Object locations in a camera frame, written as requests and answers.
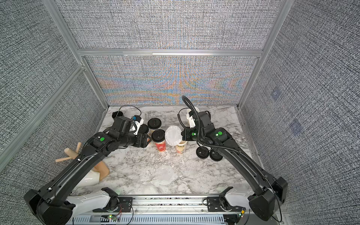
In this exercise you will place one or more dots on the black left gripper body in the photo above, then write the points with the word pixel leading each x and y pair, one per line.
pixel 143 140

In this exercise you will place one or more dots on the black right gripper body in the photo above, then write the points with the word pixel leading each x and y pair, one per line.
pixel 184 134

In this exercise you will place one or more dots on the black plastic cup lid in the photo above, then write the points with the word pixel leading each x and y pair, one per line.
pixel 158 136
pixel 143 129
pixel 154 123
pixel 202 152
pixel 215 156

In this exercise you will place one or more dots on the yellow paper cup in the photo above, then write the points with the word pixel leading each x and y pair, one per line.
pixel 181 147

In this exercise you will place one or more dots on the red milk tea paper cup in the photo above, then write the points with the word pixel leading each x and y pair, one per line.
pixel 161 146

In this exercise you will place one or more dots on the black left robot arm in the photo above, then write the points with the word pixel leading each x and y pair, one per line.
pixel 49 204

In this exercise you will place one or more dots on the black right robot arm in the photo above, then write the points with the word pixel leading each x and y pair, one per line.
pixel 269 192

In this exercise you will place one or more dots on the black cylindrical cup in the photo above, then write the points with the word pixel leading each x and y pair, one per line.
pixel 117 114

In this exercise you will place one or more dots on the wooden mug tree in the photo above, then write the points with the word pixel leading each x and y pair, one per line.
pixel 100 167

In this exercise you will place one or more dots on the white mug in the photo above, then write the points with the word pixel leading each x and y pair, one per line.
pixel 90 179

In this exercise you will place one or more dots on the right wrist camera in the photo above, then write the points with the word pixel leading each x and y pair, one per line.
pixel 204 118

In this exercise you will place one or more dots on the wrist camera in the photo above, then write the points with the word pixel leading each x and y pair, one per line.
pixel 204 118
pixel 125 125

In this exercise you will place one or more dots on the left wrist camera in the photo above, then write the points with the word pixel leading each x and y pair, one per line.
pixel 125 125

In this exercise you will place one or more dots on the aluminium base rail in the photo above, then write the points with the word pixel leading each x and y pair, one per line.
pixel 165 210

